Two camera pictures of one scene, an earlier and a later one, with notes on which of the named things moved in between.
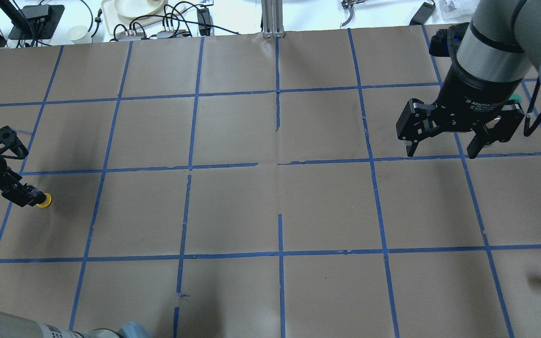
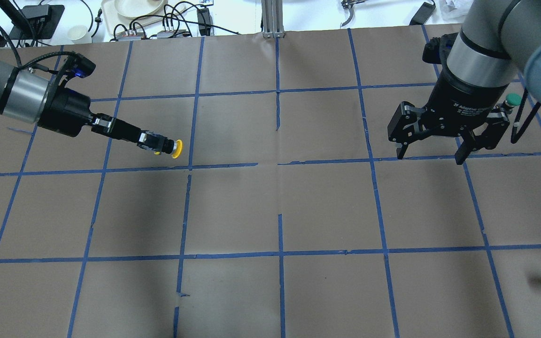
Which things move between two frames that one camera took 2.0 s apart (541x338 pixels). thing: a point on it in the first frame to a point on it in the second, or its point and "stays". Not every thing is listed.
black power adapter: [423, 14] stays
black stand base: [36, 22] stays
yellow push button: [47, 202] to [170, 146]
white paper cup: [79, 34] stays
